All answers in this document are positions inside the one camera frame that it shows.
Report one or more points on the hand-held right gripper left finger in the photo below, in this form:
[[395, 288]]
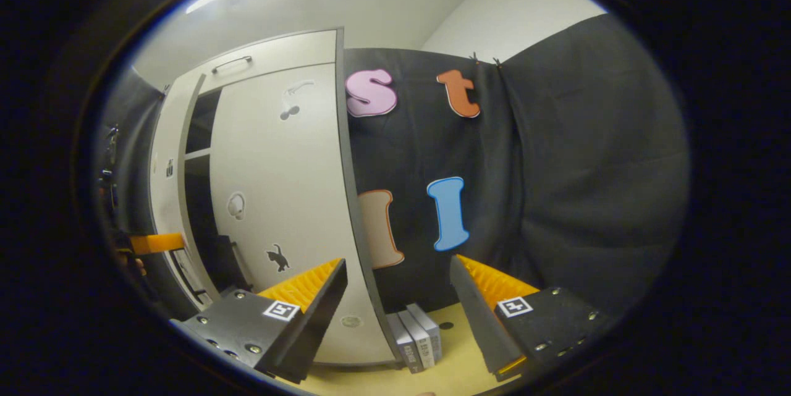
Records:
[[312, 328]]

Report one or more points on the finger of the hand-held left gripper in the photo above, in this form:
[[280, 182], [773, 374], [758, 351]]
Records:
[[157, 243]]

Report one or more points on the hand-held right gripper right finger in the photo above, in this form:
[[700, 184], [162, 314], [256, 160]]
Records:
[[479, 322]]

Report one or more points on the white shoe cabinet door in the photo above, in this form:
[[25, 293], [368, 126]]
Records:
[[167, 136], [290, 167]]

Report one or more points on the white shoe cabinet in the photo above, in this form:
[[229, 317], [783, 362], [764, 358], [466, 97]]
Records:
[[278, 155]]

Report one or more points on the white cabinet shelf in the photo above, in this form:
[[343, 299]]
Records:
[[198, 154]]

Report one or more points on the white cabinet drawer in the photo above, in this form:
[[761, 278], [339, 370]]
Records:
[[290, 56]]

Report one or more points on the grey rectangular block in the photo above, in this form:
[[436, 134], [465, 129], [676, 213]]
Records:
[[403, 346], [429, 325], [417, 334]]

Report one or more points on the black backdrop cloth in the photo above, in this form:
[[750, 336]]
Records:
[[587, 167]]

